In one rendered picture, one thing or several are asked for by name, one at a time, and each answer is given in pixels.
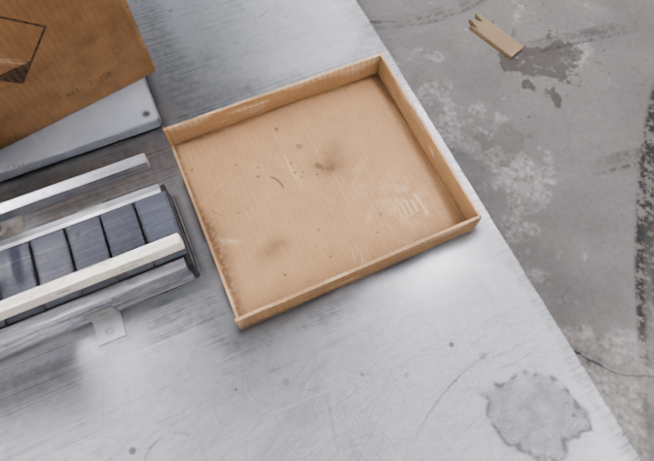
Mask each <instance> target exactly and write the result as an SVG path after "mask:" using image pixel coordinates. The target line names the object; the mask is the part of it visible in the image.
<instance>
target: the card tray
mask: <svg viewBox="0 0 654 461"><path fill-rule="evenodd" d="M163 132H164V134H165V136H166V138H167V140H168V142H169V144H170V146H171V149H172V151H173V154H174V155H175V158H176V161H177V163H178V166H179V169H180V171H181V174H182V177H183V179H184V182H185V185H186V187H187V190H188V192H189V195H190V198H191V200H192V203H193V205H194V207H195V210H196V213H197V215H198V218H199V221H200V225H201V227H202V230H203V233H204V235H205V238H206V241H207V243H208V246H209V249H210V251H211V254H212V257H213V259H214V262H215V264H216V266H217V269H218V271H219V274H220V277H221V279H222V282H223V285H224V287H225V290H226V293H227V295H228V298H229V300H230V303H231V306H232V308H233V311H234V314H235V316H236V319H235V321H236V323H237V325H238V326H239V328H240V329H241V330H242V329H244V328H246V327H249V326H251V325H253V324H256V323H258V322H260V321H263V320H265V319H267V318H270V317H272V316H274V315H276V314H278V313H280V312H282V311H285V310H287V309H289V308H292V307H294V306H296V305H299V304H301V303H303V302H306V301H309V300H312V299H314V298H316V297H319V296H321V295H323V294H326V293H328V292H330V291H333V290H335V289H337V288H340V287H342V286H344V285H346V284H348V283H350V282H352V281H355V280H357V279H359V278H362V277H364V276H366V275H369V274H371V273H373V272H376V271H378V270H380V269H383V268H385V267H387V266H391V265H393V264H396V263H398V262H400V261H403V260H405V259H407V258H410V257H412V256H413V255H416V254H418V253H420V252H423V251H425V250H427V249H429V248H432V247H434V246H436V245H439V244H441V243H443V242H446V241H448V240H450V239H453V238H455V237H457V236H460V235H462V234H464V233H467V232H469V231H472V230H473V229H474V228H475V227H476V225H477V224H478V223H479V221H480V220H481V218H482V215H481V214H480V212H479V210H478V209H477V207H476V206H475V204H474V202H473V201H472V199H471V197H470V196H469V194H468V192H467V191H466V190H465V189H464V187H463V185H462V184H461V182H460V180H459V179H458V177H457V176H456V174H455V172H454V170H453V168H452V167H451V165H450V164H449V162H448V160H447V159H446V157H445V155H444V154H443V152H442V150H441V149H440V147H439V146H438V144H437V142H436V141H435V139H434V137H433V136H432V134H431V133H430V131H429V129H428V128H427V126H426V124H425V123H424V121H423V119H422V118H421V116H420V115H419V113H418V111H417V109H416V107H415V106H414V104H413V103H412V101H411V99H410V98H409V96H408V94H407V93H406V92H405V90H404V89H403V87H402V86H401V84H400V82H399V81H398V79H397V77H396V76H395V74H394V73H393V71H392V69H391V68H390V66H389V64H388V63H387V61H386V59H385V58H384V56H383V55H382V53H378V54H376V55H373V56H370V57H367V58H364V59H361V60H358V61H355V62H352V63H350V64H348V65H345V66H342V67H339V68H336V69H333V70H330V71H327V72H325V73H322V74H319V75H316V76H313V77H310V78H307V79H304V80H302V81H300V82H297V83H294V84H291V85H288V86H285V87H282V88H279V89H275V90H272V91H269V92H266V93H263V94H260V95H257V96H254V97H251V98H249V99H246V100H243V101H240V102H238V103H235V104H232V105H229V106H226V107H223V108H221V109H218V110H215V111H212V112H209V113H206V114H203V115H200V116H197V117H195V118H192V119H189V120H187V121H184V122H181V123H178V124H173V125H171V126H168V127H165V128H163Z"/></svg>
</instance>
